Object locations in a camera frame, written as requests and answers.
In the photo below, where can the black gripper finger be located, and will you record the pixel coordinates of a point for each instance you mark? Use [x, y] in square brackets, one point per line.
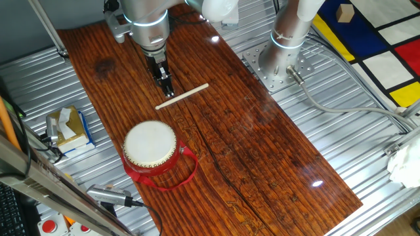
[160, 83]
[168, 86]

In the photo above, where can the red emergency stop button box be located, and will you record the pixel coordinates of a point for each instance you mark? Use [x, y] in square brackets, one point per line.
[49, 226]
[83, 229]

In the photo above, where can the gold tissue box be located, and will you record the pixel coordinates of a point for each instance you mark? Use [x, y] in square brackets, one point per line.
[75, 131]

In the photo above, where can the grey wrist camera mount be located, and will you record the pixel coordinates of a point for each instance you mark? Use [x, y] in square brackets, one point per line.
[116, 29]

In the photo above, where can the small metal corner bracket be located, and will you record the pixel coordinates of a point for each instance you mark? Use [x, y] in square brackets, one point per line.
[391, 149]

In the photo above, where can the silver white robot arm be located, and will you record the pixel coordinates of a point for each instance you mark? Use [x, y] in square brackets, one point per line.
[147, 19]

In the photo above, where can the pale wooden drumstick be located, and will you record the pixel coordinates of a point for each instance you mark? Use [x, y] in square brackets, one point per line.
[190, 92]

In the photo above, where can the aluminium profile rail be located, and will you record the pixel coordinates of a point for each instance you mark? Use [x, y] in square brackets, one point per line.
[411, 109]

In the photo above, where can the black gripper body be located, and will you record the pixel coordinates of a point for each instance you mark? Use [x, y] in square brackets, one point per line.
[157, 67]

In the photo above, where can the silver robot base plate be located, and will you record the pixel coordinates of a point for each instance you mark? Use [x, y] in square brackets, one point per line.
[282, 80]

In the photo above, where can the orange pole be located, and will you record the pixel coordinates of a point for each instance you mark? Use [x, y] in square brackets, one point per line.
[8, 128]

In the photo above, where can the brown wooden board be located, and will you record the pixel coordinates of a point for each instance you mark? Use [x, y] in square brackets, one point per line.
[262, 147]

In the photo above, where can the thin metal pole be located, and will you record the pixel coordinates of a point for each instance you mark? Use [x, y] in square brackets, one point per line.
[49, 29]

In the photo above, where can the white plastic device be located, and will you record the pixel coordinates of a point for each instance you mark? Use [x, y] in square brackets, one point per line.
[230, 22]

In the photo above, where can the aluminium frame bar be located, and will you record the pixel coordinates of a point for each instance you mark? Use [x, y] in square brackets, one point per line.
[49, 183]

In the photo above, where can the small silver camera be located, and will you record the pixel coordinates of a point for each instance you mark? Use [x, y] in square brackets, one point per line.
[51, 129]

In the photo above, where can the colourful Mondrian pattern cloth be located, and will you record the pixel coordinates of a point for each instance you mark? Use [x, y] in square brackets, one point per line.
[387, 69]

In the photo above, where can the small wooden cube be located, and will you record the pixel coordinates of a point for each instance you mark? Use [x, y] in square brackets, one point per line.
[344, 13]

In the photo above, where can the red drum white head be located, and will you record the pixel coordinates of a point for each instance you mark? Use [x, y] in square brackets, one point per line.
[149, 144]

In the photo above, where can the black keyboard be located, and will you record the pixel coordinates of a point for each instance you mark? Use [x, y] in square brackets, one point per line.
[10, 213]

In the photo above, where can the white crumpled cloth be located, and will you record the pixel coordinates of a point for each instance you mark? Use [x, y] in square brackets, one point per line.
[407, 167]

